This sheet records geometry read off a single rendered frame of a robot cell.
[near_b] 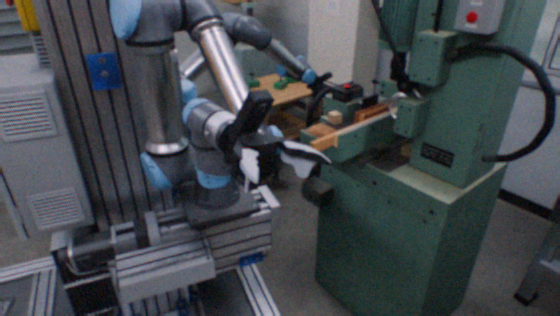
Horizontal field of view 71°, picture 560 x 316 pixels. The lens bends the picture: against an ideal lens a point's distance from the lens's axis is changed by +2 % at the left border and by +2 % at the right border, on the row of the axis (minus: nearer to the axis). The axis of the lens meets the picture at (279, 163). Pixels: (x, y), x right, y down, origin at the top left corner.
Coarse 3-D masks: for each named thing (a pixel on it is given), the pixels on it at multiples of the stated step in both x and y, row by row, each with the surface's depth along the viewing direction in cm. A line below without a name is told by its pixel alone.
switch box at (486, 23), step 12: (468, 0) 108; (480, 0) 105; (492, 0) 103; (504, 0) 106; (468, 12) 109; (480, 12) 106; (492, 12) 104; (456, 24) 112; (480, 24) 107; (492, 24) 106
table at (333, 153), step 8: (384, 104) 177; (320, 120) 173; (344, 120) 161; (352, 120) 161; (336, 128) 155; (344, 128) 155; (392, 128) 157; (304, 136) 152; (312, 136) 149; (368, 136) 148; (376, 136) 152; (384, 136) 156; (392, 136) 160; (352, 144) 143; (360, 144) 147; (368, 144) 150; (376, 144) 154; (320, 152) 148; (328, 152) 145; (336, 152) 141; (344, 152) 142; (352, 152) 145; (360, 152) 149; (336, 160) 143; (344, 160) 144
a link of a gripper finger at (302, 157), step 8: (288, 144) 68; (296, 144) 69; (288, 152) 68; (296, 152) 68; (304, 152) 67; (312, 152) 67; (288, 160) 70; (296, 160) 69; (304, 160) 69; (312, 160) 68; (320, 160) 66; (328, 160) 66; (296, 168) 70; (304, 168) 69; (304, 176) 70
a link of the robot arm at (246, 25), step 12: (240, 24) 166; (252, 24) 166; (240, 36) 168; (252, 36) 166; (264, 36) 168; (264, 48) 171; (276, 48) 175; (276, 60) 180; (288, 60) 182; (300, 72) 190; (312, 72) 192
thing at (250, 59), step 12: (216, 0) 364; (228, 0) 351; (240, 0) 352; (252, 0) 359; (252, 12) 356; (240, 48) 350; (252, 48) 351; (240, 60) 351; (252, 60) 356; (264, 60) 364; (252, 72) 361; (264, 72) 370; (276, 72) 379; (276, 108) 397
